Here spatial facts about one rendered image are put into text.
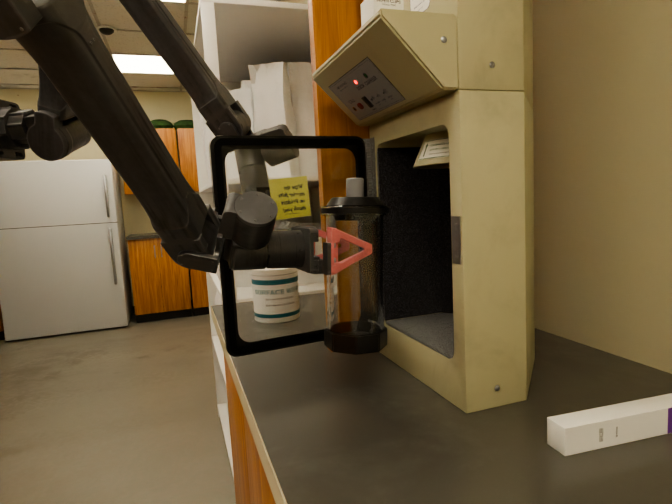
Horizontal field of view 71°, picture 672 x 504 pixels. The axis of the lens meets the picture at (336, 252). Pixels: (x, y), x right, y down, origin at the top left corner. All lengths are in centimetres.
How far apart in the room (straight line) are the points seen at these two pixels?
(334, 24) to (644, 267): 76
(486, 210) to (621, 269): 43
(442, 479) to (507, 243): 34
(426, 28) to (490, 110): 14
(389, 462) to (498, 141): 46
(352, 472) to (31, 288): 522
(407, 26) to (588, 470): 59
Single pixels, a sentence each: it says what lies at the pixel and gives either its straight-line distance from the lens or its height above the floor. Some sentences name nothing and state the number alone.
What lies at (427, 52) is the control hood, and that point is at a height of 146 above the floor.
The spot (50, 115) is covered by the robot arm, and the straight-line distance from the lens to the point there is 110.
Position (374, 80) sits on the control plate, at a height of 145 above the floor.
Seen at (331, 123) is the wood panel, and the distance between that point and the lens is 102.
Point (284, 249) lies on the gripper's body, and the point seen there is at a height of 120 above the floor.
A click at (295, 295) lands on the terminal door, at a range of 91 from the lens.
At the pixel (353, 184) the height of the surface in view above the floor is 129.
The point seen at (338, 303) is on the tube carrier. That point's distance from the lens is 73.
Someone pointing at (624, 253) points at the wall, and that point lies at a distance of 107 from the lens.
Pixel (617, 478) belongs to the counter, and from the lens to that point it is 67.
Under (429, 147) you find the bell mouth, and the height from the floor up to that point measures 135.
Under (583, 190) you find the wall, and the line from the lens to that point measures 113.
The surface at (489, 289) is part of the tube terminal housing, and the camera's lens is 74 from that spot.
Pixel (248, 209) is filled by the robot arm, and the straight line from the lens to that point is 63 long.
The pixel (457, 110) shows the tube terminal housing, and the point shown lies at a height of 138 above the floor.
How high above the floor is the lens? 127
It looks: 6 degrees down
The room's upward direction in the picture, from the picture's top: 3 degrees counter-clockwise
